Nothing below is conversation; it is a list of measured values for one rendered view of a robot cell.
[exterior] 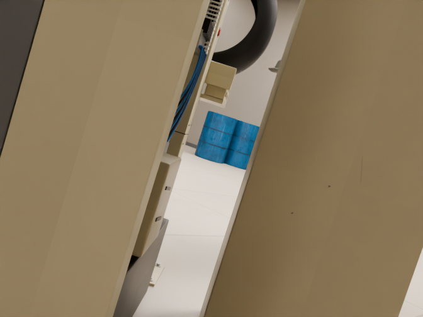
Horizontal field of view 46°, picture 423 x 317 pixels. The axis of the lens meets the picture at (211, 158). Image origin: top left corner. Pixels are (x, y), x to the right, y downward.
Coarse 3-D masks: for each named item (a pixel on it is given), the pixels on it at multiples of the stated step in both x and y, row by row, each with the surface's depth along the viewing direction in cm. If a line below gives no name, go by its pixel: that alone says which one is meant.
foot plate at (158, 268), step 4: (156, 264) 223; (160, 264) 223; (156, 268) 220; (160, 268) 222; (156, 272) 214; (160, 272) 216; (152, 276) 208; (156, 276) 210; (152, 280) 203; (156, 280) 205; (152, 284) 200
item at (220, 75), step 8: (216, 64) 213; (208, 72) 213; (216, 72) 213; (224, 72) 213; (232, 72) 212; (208, 80) 213; (216, 80) 213; (224, 80) 213; (232, 80) 213; (224, 88) 213
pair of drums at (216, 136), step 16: (208, 112) 910; (208, 128) 900; (224, 128) 896; (240, 128) 934; (256, 128) 938; (208, 144) 898; (224, 144) 904; (240, 144) 934; (224, 160) 925; (240, 160) 937
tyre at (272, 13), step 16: (256, 0) 248; (272, 0) 222; (256, 16) 220; (272, 16) 223; (256, 32) 221; (272, 32) 226; (240, 48) 222; (256, 48) 224; (224, 64) 224; (240, 64) 226
